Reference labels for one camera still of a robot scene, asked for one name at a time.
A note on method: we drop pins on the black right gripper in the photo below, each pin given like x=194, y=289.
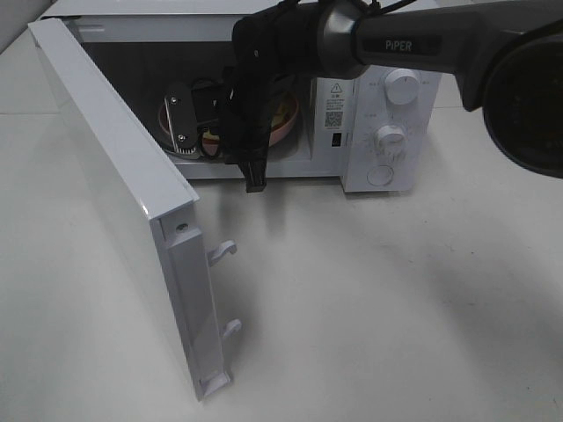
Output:
x=271, y=47

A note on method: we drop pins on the sandwich with lettuce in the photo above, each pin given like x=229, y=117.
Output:
x=283, y=122

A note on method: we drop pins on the white power knob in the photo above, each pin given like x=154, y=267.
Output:
x=402, y=86

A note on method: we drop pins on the white timer knob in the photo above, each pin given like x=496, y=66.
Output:
x=390, y=140

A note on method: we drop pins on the round door release button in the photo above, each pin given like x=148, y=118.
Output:
x=381, y=175

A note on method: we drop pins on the white microwave door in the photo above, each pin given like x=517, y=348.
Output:
x=147, y=207

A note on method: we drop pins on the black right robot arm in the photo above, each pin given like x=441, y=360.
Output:
x=505, y=56

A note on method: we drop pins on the pink plate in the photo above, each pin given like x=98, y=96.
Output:
x=195, y=152

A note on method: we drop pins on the white microwave oven body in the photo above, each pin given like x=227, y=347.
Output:
x=143, y=46

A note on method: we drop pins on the white warning label sticker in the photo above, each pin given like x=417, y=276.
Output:
x=335, y=105

